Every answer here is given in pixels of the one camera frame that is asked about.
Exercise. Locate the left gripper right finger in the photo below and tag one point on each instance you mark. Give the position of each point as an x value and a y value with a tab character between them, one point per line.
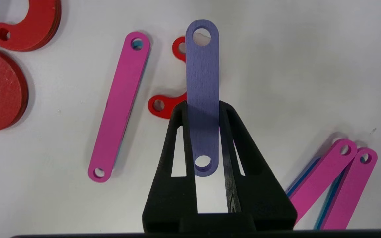
263	198

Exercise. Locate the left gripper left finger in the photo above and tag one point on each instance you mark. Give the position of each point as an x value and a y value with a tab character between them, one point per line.
167	198

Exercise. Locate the small red arc piece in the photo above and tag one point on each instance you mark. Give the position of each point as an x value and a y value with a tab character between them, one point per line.
164	105

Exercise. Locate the long pink bar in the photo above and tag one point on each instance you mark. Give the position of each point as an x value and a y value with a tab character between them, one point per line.
349	195
322	178
121	99

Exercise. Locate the short purple bar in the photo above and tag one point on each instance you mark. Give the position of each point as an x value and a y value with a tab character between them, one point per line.
202	72

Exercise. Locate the large red arc piece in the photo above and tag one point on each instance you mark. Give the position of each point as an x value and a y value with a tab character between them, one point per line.
35	29
8	92

